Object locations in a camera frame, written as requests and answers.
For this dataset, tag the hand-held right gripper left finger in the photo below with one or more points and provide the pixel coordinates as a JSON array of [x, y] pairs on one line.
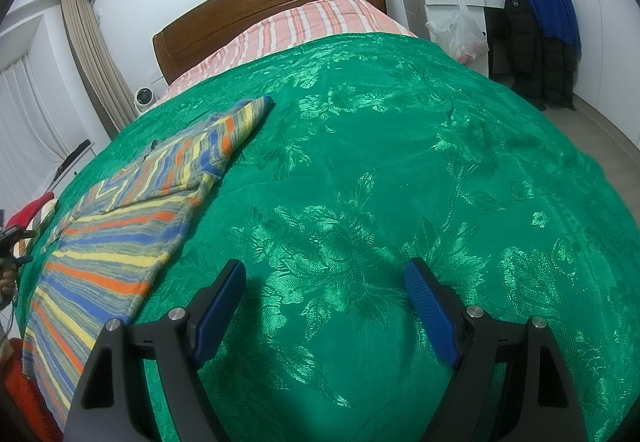
[[220, 307]]

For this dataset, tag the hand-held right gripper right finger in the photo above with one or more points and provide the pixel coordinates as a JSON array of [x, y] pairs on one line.
[[432, 312]]

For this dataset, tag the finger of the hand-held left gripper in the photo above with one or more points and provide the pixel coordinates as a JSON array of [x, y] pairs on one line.
[[12, 238]]

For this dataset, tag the striped knit sweater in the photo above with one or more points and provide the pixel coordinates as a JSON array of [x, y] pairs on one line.
[[125, 232]]

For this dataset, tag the person's left hand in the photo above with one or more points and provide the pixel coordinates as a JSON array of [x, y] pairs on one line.
[[6, 284]]

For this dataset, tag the red cloth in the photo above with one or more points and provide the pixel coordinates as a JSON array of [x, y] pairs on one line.
[[27, 212]]

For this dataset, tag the striped pillow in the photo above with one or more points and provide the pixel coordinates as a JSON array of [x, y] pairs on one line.
[[47, 211]]

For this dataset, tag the black long object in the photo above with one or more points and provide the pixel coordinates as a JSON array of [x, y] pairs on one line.
[[72, 157]]

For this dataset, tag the green floral blanket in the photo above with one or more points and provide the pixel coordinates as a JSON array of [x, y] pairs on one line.
[[375, 172]]

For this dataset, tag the small white fan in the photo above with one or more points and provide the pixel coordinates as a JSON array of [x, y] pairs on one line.
[[145, 99]]

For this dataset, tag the beige curtain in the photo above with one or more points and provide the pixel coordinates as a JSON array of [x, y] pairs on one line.
[[92, 57]]

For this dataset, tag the black puffer jacket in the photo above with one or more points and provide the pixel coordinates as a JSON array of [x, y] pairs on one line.
[[535, 57]]

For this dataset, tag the clear plastic bag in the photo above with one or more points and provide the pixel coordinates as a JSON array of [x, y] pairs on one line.
[[460, 34]]

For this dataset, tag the pink striped bed sheet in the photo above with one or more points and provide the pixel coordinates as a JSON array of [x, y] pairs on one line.
[[300, 22]]

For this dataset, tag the blue cloth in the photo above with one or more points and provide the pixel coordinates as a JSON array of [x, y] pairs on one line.
[[550, 7]]

